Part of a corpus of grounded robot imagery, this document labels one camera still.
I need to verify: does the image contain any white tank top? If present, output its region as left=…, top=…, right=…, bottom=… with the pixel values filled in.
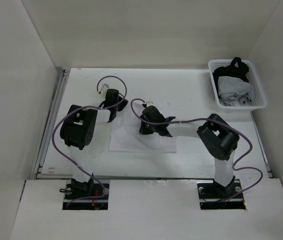
left=108, top=104, right=177, bottom=153

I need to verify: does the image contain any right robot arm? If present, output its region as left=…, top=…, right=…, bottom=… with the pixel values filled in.
left=139, top=105, right=240, bottom=198

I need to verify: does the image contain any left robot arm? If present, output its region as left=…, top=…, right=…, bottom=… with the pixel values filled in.
left=59, top=88, right=128, bottom=150

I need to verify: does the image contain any grey tank top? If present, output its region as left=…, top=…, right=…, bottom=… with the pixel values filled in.
left=217, top=76, right=255, bottom=107

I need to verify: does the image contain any black tank top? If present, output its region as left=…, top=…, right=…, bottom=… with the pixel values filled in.
left=212, top=57, right=250, bottom=85

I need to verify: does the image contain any white plastic basket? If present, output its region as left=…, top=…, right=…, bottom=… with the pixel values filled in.
left=208, top=59, right=268, bottom=113

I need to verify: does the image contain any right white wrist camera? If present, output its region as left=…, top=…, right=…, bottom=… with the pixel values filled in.
left=142, top=101, right=154, bottom=108

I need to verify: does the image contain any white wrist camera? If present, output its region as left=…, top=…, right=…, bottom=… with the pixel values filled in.
left=98, top=83, right=110, bottom=96
left=142, top=101, right=154, bottom=108

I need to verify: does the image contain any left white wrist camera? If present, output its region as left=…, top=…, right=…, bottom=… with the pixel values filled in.
left=98, top=83, right=110, bottom=96

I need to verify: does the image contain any aluminium table frame rail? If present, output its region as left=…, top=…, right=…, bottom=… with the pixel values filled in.
left=29, top=67, right=71, bottom=180

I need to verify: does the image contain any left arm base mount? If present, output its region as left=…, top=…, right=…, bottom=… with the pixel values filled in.
left=59, top=178, right=110, bottom=211

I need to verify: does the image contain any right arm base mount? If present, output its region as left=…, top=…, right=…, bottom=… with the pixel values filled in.
left=197, top=179, right=246, bottom=210

